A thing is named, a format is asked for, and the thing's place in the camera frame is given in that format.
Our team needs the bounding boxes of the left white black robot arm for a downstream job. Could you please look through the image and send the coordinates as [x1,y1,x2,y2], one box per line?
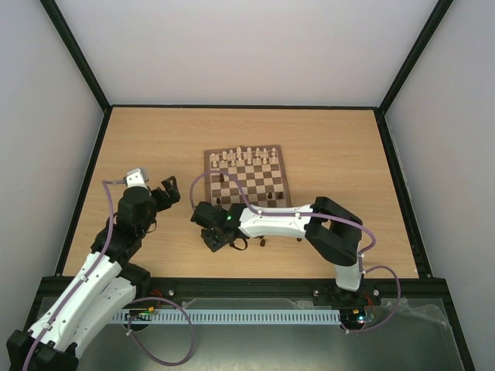
[6,168,180,370]

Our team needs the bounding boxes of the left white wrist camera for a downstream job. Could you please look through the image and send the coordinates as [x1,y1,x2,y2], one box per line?
[125,168,149,189]

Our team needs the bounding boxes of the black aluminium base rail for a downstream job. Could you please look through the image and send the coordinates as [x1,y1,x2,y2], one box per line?
[38,263,446,310]

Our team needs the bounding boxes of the white slotted cable duct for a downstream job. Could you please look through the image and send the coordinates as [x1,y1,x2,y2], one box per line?
[132,309,341,325]

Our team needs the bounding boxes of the light pieces back rows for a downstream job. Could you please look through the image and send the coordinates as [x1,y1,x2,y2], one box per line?
[204,145,283,169]

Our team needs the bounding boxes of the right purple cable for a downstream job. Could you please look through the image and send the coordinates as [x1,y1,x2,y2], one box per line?
[189,171,401,334]

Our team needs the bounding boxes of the wooden chess board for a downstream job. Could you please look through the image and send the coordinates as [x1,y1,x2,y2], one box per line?
[204,159,292,209]

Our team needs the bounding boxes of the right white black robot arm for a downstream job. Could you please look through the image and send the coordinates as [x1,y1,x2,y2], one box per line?
[191,196,364,303]

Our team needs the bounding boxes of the purple cable loop front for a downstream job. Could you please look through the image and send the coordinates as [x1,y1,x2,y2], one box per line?
[125,295,196,364]

